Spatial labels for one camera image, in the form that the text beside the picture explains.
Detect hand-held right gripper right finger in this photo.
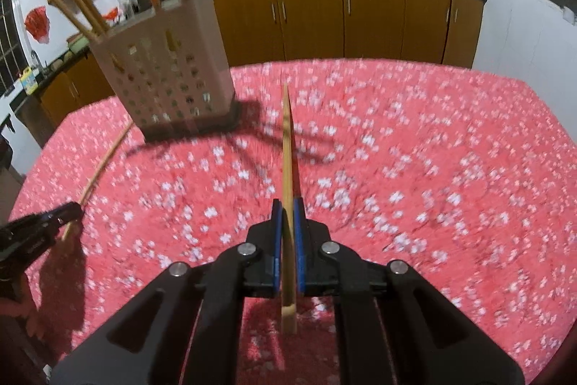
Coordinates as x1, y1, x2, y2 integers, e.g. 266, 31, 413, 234
293, 196, 526, 385

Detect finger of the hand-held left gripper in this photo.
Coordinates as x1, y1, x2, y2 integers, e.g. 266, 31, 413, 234
0, 217, 79, 267
6, 202, 84, 233

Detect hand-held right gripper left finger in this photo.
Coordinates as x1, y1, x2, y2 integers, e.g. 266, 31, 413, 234
49, 198, 285, 385

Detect beige perforated utensil holder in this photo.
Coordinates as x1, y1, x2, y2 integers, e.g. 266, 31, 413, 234
88, 0, 242, 142

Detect person's left hand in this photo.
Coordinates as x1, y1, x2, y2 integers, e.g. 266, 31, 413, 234
0, 297, 46, 341

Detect red floral tablecloth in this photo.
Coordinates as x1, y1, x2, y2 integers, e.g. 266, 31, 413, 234
9, 58, 573, 385

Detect green pot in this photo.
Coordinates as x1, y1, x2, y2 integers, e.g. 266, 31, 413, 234
67, 34, 92, 53

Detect dark framed window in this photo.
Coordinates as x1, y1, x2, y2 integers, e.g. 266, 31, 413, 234
0, 0, 24, 93

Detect red hanging plastic bag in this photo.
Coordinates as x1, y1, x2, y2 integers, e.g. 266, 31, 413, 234
24, 6, 50, 44

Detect wooden kitchen cabinets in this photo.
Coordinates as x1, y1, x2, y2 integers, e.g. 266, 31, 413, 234
11, 0, 486, 128

